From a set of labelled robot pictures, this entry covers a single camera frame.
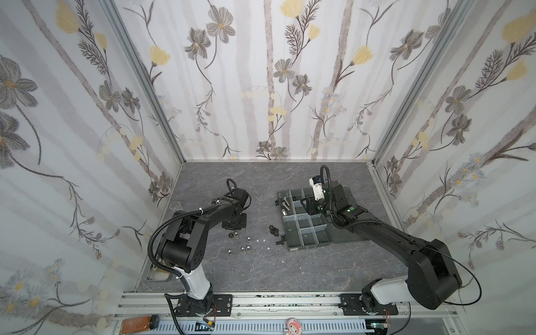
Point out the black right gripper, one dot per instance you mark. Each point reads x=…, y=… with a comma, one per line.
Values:
x=312, y=205

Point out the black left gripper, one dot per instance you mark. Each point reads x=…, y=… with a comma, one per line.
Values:
x=242, y=226

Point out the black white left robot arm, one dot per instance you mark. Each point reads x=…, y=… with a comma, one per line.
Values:
x=178, y=247

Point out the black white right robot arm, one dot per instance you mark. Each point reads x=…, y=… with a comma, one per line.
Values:
x=432, y=274

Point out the green plastic organizer box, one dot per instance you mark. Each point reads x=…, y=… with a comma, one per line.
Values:
x=301, y=231

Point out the pink figurine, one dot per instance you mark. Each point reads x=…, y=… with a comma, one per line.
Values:
x=293, y=327

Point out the orange black tool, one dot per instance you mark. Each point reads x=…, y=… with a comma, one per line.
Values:
x=139, y=324

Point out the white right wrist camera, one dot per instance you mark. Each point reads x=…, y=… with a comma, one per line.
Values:
x=316, y=184

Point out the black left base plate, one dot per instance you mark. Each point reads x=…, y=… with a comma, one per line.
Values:
x=214, y=305

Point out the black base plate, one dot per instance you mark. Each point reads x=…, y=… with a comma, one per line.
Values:
x=214, y=305
x=365, y=305

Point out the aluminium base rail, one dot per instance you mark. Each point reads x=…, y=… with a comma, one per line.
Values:
x=271, y=312

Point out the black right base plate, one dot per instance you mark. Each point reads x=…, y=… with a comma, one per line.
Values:
x=365, y=305

